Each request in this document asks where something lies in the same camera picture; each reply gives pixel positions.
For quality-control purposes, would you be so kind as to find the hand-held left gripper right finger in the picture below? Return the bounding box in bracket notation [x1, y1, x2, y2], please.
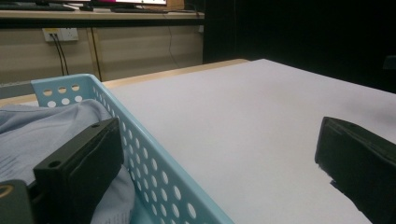
[314, 116, 396, 224]

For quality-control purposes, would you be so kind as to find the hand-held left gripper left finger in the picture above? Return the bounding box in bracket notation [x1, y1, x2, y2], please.
[33, 117, 124, 224]

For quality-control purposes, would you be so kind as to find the light blue knit tank top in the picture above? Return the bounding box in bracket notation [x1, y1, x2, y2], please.
[0, 99, 137, 224]

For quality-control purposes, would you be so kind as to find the light blue perforated plastic basket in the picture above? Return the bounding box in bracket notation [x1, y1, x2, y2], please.
[30, 73, 235, 224]

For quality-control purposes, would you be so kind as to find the white table cover sheet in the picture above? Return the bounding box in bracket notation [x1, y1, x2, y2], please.
[106, 58, 396, 224]

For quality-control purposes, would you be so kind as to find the wooden table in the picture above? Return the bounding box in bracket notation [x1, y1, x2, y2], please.
[0, 58, 250, 107]

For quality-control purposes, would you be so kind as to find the long wooden desk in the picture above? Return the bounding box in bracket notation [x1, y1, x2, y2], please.
[0, 8, 205, 84]

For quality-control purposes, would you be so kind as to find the black curtain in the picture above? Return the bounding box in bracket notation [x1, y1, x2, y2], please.
[203, 0, 396, 93]

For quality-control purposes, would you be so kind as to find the black keyboard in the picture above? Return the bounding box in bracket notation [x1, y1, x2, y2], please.
[109, 7, 170, 15]
[0, 2, 77, 12]

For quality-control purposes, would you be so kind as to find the black power cable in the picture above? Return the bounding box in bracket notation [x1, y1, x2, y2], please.
[54, 33, 70, 77]
[49, 33, 65, 77]

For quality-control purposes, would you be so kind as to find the white wall power outlet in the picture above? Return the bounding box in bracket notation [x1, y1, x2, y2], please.
[42, 27, 79, 43]

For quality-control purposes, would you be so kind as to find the thin black hanging cable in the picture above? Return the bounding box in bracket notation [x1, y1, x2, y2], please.
[161, 12, 176, 61]

